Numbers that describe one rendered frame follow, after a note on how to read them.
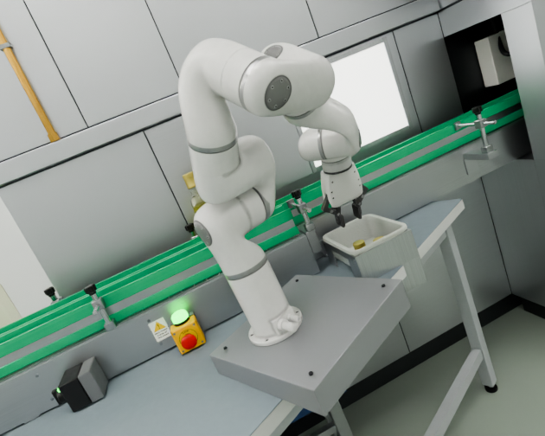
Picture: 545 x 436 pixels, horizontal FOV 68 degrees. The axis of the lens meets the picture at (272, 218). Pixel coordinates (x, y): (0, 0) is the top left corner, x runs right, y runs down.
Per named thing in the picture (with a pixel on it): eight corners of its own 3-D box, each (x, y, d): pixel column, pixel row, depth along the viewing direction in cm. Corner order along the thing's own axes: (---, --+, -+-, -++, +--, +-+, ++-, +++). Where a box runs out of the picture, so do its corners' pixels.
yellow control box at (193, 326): (204, 332, 112) (193, 310, 110) (207, 344, 105) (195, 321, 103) (181, 344, 111) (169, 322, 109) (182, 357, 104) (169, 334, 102)
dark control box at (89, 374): (109, 381, 107) (94, 355, 105) (105, 398, 100) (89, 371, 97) (80, 396, 106) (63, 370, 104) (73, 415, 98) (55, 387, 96)
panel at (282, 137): (408, 127, 153) (381, 38, 145) (413, 127, 150) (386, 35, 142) (190, 227, 137) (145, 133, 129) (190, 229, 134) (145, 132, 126)
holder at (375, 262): (368, 235, 132) (361, 214, 130) (419, 255, 106) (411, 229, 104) (323, 258, 129) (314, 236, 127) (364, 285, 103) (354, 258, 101)
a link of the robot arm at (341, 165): (343, 144, 106) (346, 154, 108) (315, 158, 105) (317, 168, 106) (360, 151, 100) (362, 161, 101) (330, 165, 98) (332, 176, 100)
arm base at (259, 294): (323, 316, 84) (294, 253, 80) (283, 355, 77) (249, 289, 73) (278, 305, 97) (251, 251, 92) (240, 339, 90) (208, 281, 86)
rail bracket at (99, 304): (120, 323, 107) (97, 280, 104) (118, 335, 100) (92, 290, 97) (106, 330, 107) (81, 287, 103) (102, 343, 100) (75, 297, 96)
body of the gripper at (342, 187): (345, 151, 107) (353, 188, 113) (312, 167, 105) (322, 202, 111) (361, 158, 101) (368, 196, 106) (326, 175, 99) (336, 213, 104)
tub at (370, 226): (376, 237, 127) (368, 212, 125) (419, 253, 105) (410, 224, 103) (329, 261, 124) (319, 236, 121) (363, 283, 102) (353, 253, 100)
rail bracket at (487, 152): (474, 169, 141) (458, 107, 136) (514, 170, 125) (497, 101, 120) (463, 174, 140) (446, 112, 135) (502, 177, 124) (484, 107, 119)
